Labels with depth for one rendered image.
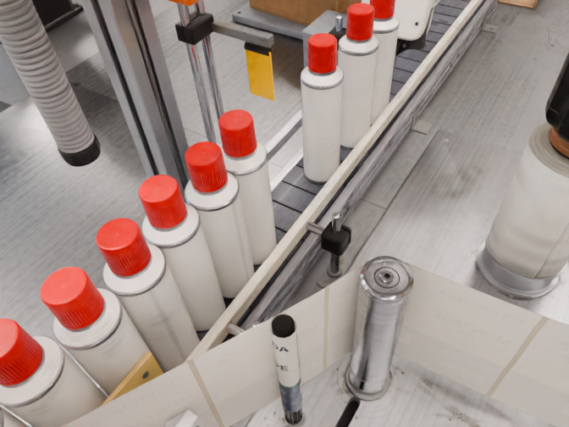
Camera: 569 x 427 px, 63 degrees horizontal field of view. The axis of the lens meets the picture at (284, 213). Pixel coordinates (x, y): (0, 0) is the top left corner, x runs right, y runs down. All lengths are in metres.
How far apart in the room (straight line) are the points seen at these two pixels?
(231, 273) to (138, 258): 0.16
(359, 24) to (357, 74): 0.06
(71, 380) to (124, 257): 0.10
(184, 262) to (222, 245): 0.06
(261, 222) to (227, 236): 0.07
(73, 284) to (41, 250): 0.41
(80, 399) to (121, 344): 0.05
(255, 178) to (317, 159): 0.18
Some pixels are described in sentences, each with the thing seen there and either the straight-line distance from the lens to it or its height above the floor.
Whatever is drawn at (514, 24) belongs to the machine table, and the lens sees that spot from 1.21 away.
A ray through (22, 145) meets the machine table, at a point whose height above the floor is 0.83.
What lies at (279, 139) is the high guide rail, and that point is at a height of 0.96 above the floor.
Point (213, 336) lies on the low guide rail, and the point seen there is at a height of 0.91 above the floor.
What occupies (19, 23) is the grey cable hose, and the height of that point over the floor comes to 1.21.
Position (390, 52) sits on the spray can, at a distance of 0.70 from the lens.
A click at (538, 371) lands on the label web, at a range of 0.42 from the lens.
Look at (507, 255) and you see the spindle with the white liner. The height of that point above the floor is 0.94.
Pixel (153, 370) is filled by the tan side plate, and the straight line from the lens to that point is 0.44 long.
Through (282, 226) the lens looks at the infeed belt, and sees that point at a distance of 0.62.
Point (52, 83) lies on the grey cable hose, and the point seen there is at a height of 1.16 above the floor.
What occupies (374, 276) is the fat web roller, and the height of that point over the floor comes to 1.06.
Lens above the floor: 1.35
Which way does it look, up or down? 49 degrees down
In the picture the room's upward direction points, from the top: 5 degrees counter-clockwise
